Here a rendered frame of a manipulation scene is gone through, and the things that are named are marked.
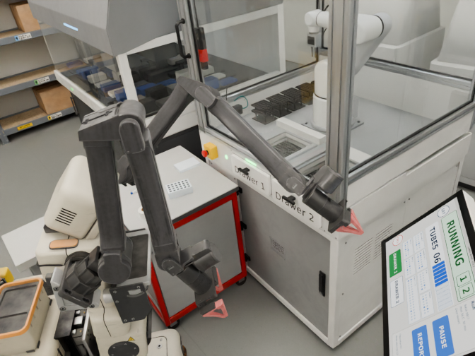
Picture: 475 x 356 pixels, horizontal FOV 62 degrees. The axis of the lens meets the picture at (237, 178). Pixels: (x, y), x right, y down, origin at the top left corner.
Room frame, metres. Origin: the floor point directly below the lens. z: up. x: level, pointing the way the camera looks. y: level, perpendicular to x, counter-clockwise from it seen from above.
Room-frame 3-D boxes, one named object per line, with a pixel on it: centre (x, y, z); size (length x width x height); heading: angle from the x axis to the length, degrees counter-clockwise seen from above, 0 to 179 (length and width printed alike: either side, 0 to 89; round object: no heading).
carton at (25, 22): (4.92, 2.04, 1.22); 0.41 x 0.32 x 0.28; 126
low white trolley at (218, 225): (1.80, 0.41, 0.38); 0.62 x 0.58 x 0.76; 32
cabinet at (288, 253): (1.83, -0.50, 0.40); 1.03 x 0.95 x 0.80; 32
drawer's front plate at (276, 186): (1.35, -0.23, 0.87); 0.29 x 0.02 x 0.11; 32
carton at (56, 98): (4.85, 2.12, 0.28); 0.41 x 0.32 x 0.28; 126
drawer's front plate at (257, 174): (1.61, -0.06, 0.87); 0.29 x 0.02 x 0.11; 32
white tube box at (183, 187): (1.70, 0.31, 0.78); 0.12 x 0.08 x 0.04; 107
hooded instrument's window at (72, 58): (3.24, 0.57, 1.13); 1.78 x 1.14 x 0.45; 32
